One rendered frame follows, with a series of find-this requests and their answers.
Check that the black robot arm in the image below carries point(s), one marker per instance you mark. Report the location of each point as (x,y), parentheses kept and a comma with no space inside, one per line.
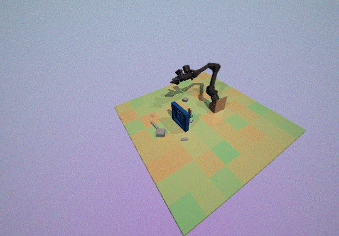
(215,67)

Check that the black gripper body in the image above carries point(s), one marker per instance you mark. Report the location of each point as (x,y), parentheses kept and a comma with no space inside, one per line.
(183,77)

